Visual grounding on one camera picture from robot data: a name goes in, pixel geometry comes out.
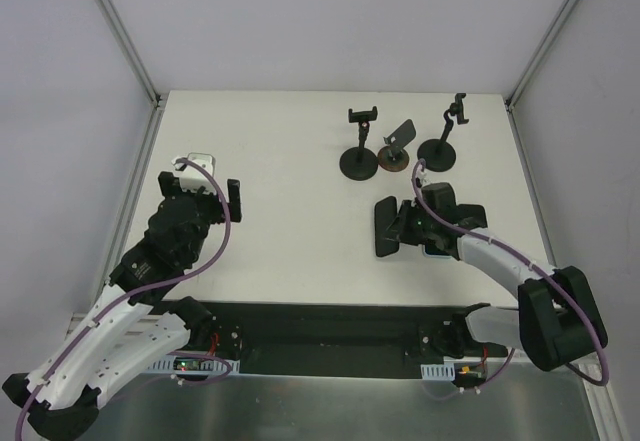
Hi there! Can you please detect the black phone stand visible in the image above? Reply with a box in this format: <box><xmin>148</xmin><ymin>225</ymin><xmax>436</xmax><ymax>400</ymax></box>
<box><xmin>339</xmin><ymin>106</ymin><xmax>378</xmax><ymax>181</ymax></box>

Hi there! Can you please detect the brown base phone stand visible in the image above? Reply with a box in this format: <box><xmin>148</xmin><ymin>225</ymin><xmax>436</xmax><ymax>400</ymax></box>
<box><xmin>377</xmin><ymin>119</ymin><xmax>416</xmax><ymax>172</ymax></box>

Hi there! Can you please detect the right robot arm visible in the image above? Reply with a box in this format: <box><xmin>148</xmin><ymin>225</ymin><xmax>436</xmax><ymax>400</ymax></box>
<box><xmin>388</xmin><ymin>182</ymin><xmax>609</xmax><ymax>386</ymax></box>

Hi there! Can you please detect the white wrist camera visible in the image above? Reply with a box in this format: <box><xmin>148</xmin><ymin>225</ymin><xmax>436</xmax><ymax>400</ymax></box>
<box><xmin>172</xmin><ymin>152</ymin><xmax>216</xmax><ymax>194</ymax></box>
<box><xmin>412</xmin><ymin>162</ymin><xmax>430</xmax><ymax>189</ymax></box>

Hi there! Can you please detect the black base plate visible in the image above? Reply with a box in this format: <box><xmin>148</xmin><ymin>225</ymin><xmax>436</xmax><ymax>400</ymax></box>
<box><xmin>191</xmin><ymin>302</ymin><xmax>507</xmax><ymax>379</ymax></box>

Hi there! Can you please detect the left aluminium frame post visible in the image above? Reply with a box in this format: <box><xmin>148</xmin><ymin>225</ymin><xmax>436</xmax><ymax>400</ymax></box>
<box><xmin>77</xmin><ymin>0</ymin><xmax>169</xmax><ymax>110</ymax></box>

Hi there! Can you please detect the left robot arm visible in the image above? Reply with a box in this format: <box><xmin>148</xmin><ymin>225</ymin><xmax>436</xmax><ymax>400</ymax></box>
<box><xmin>2</xmin><ymin>172</ymin><xmax>242</xmax><ymax>440</ymax></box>

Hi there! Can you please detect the white cable duct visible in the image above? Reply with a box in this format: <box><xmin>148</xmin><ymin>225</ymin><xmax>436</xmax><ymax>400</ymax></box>
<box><xmin>144</xmin><ymin>355</ymin><xmax>240</xmax><ymax>377</ymax></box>
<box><xmin>420</xmin><ymin>361</ymin><xmax>456</xmax><ymax>382</ymax></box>

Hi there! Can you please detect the black phone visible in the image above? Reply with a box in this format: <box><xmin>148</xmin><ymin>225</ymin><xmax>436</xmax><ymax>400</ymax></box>
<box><xmin>457</xmin><ymin>204</ymin><xmax>488</xmax><ymax>231</ymax></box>
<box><xmin>374</xmin><ymin>196</ymin><xmax>400</xmax><ymax>258</ymax></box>

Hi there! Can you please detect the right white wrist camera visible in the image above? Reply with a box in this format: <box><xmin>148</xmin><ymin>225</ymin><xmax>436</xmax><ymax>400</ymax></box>
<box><xmin>412</xmin><ymin>162</ymin><xmax>430</xmax><ymax>189</ymax></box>

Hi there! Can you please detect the black round base stand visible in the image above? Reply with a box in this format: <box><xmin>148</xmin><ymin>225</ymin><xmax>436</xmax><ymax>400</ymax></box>
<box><xmin>417</xmin><ymin>93</ymin><xmax>469</xmax><ymax>173</ymax></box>

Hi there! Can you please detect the blue case phone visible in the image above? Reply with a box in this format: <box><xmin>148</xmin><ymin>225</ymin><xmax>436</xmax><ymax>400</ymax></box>
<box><xmin>423</xmin><ymin>243</ymin><xmax>451</xmax><ymax>259</ymax></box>

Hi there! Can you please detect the left white cable duct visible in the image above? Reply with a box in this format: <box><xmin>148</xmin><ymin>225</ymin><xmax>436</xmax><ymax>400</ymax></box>
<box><xmin>144</xmin><ymin>355</ymin><xmax>240</xmax><ymax>377</ymax></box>

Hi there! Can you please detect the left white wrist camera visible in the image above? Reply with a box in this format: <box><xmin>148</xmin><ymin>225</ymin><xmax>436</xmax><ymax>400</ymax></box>
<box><xmin>172</xmin><ymin>152</ymin><xmax>216</xmax><ymax>194</ymax></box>

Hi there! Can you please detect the aluminium frame post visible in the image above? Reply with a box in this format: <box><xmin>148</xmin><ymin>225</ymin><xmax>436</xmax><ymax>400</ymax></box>
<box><xmin>77</xmin><ymin>0</ymin><xmax>169</xmax><ymax>110</ymax></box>
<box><xmin>503</xmin><ymin>0</ymin><xmax>606</xmax><ymax>112</ymax></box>

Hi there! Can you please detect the right aluminium frame post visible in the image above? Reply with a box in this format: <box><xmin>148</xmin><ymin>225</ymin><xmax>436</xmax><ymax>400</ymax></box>
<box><xmin>503</xmin><ymin>0</ymin><xmax>606</xmax><ymax>112</ymax></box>

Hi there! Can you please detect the right white cable duct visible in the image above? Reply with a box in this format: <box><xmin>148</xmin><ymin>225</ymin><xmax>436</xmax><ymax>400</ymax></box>
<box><xmin>420</xmin><ymin>361</ymin><xmax>456</xmax><ymax>382</ymax></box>

